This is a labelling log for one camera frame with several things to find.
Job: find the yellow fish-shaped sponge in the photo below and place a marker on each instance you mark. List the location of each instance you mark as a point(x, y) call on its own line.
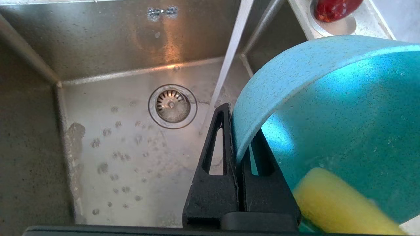
point(334, 203)

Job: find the round metal drain strainer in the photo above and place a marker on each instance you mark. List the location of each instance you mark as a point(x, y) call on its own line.
point(172, 106)

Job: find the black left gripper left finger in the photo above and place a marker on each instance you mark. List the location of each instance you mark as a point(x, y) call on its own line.
point(210, 200)

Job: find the blue plastic bowl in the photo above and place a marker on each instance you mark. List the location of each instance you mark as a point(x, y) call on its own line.
point(354, 114)

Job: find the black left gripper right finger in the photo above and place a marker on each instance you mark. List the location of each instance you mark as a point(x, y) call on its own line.
point(265, 196)

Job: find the small white dish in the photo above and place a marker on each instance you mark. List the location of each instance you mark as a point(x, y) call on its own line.
point(341, 28)

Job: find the dark red apple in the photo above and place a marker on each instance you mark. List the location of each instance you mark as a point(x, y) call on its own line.
point(334, 9)

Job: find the clear running water stream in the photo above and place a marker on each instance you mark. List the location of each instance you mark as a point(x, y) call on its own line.
point(233, 49)

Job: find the stainless steel sink basin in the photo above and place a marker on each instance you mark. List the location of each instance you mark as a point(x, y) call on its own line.
point(115, 59)

